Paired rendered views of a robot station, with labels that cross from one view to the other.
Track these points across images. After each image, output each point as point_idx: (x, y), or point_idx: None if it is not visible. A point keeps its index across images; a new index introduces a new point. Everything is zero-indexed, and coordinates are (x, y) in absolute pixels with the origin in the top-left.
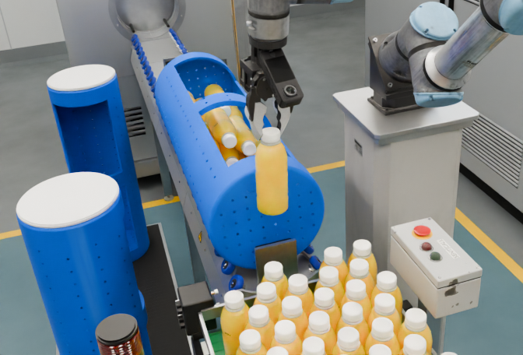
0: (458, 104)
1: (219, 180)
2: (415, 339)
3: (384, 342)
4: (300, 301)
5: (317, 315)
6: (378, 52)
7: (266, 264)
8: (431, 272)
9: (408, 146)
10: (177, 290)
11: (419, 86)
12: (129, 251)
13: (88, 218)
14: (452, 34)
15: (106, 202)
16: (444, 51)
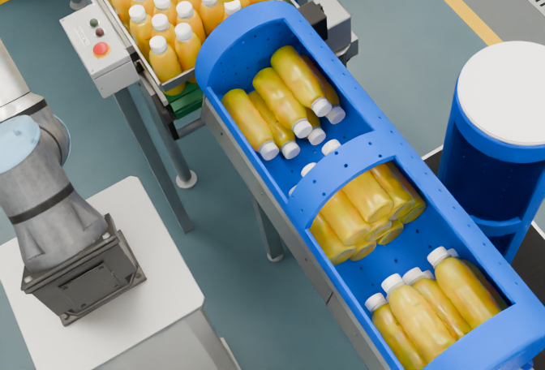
0: (14, 280)
1: (290, 12)
2: None
3: None
4: None
5: None
6: (105, 230)
7: (238, 4)
8: (99, 8)
9: None
10: (324, 14)
11: (58, 122)
12: (448, 144)
13: (467, 62)
14: None
15: (463, 87)
16: (14, 66)
